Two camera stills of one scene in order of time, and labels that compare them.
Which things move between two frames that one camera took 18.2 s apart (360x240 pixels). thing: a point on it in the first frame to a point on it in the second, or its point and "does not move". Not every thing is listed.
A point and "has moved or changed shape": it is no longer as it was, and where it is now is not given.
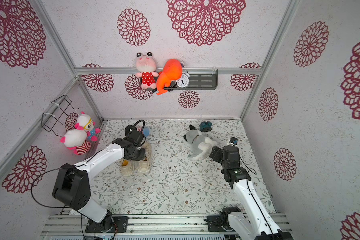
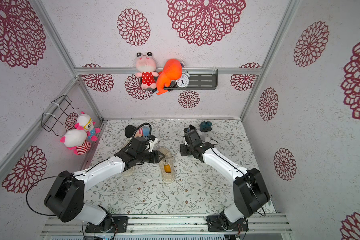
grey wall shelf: [199, 79] does not move
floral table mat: [183, 179] does not move
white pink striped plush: [76, 140] does not move
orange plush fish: [172, 70] does not move
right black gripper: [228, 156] to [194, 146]
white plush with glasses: [85, 122] does not move
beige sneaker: [145, 166] has moved or changed shape
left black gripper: [141, 158] to [156, 155]
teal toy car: [205, 126] does not move
